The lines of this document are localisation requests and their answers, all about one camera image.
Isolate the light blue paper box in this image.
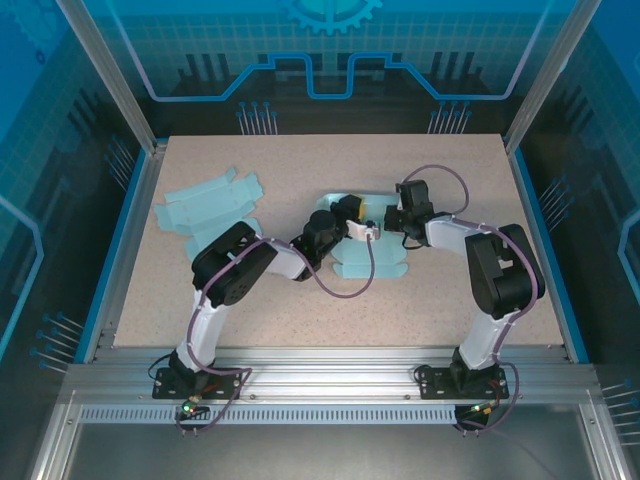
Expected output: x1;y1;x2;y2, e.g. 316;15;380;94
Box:
319;192;410;281
153;167;265;259

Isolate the blue table edge strip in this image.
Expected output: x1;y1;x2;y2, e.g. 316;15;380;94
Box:
508;147;591;364
73;149;149;364

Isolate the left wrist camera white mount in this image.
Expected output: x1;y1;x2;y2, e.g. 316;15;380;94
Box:
346;217;385;242

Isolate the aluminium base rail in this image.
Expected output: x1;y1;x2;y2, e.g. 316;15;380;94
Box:
64;346;597;407

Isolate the aluminium frame post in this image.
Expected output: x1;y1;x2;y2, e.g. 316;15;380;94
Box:
53;0;171;156
502;0;604;156

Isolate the aluminium table side rail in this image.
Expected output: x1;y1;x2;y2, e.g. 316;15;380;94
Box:
82;141;170;364

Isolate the slotted grey cable duct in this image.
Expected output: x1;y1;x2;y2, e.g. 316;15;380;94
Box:
78;405;461;426

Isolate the aluminium lower frame rail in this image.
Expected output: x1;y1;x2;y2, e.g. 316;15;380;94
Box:
577;392;634;480
27;389;84;480

